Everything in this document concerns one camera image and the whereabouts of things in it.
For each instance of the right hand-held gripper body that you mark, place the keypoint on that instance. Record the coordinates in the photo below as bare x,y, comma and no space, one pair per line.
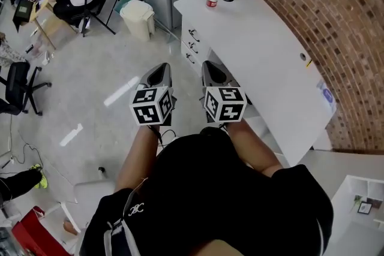
225,105

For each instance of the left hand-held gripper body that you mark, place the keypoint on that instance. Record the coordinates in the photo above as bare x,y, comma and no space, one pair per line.
150,108

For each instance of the person's right forearm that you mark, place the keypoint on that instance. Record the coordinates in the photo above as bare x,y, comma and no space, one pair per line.
252,147

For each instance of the person's left forearm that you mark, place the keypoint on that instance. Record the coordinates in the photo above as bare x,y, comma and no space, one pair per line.
136,156

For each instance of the white desk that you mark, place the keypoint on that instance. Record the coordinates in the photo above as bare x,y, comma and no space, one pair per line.
255,39

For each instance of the cream trash bin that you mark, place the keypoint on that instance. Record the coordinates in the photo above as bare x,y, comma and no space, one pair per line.
138,18

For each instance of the person's black shirt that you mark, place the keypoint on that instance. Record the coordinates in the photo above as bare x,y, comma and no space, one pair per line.
210,195

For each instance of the yellow sticker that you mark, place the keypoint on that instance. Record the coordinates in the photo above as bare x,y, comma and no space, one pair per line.
309,63

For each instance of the blue round sticker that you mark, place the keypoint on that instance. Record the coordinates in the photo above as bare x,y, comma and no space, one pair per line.
327,96

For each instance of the wooden table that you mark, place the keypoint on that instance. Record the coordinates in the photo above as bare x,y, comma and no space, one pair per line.
51,24

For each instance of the black office chair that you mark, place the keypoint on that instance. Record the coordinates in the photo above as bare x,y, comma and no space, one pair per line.
16,84

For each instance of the red box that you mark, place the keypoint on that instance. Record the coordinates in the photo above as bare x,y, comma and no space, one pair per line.
33,230

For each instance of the white shelf unit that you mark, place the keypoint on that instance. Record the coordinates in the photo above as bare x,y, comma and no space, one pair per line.
348,236

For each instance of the small black picture frame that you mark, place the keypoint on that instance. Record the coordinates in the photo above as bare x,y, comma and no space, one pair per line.
364,208

